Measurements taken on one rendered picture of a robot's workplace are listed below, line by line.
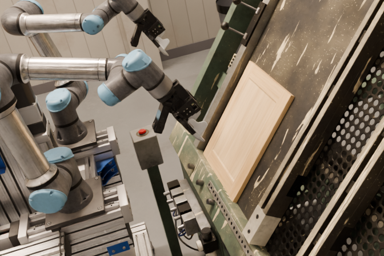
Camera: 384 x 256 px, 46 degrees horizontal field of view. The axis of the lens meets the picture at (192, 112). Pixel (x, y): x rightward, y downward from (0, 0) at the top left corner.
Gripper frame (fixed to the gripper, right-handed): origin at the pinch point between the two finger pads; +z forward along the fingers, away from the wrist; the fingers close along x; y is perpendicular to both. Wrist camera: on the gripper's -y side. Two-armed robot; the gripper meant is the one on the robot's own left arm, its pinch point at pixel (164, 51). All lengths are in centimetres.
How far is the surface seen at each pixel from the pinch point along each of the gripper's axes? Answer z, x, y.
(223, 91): 28.1, -13.4, 8.6
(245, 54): 20.5, -13.3, 27.0
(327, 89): 15, -76, 38
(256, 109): 29, -39, 16
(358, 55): 9, -79, 51
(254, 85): 25.8, -29.8, 21.4
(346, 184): 24, -102, 23
